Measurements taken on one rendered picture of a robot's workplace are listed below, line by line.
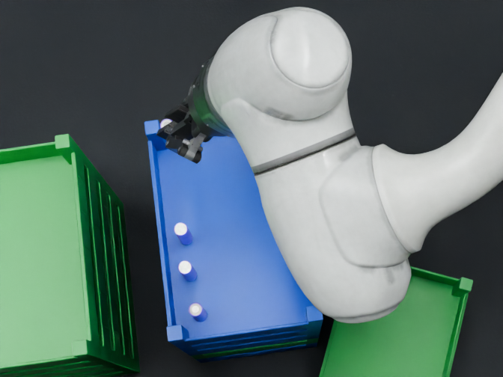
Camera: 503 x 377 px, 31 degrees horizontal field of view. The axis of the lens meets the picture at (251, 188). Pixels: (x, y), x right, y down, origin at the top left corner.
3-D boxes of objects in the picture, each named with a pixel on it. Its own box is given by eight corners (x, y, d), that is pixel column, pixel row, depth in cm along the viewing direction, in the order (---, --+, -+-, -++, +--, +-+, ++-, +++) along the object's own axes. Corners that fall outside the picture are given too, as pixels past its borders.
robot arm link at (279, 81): (181, 52, 87) (232, 180, 87) (235, 10, 72) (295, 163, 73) (278, 19, 90) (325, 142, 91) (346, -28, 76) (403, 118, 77)
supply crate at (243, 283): (152, 139, 131) (143, 121, 123) (290, 119, 131) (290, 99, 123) (175, 347, 123) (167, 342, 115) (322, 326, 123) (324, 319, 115)
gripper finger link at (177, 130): (227, 117, 100) (223, 128, 100) (194, 138, 110) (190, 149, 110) (197, 100, 99) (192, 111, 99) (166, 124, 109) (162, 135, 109)
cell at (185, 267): (191, 259, 119) (196, 268, 125) (177, 261, 119) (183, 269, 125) (192, 273, 119) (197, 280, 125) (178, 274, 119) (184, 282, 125)
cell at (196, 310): (193, 309, 124) (187, 303, 118) (206, 307, 124) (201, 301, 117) (194, 322, 123) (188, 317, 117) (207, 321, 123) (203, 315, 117)
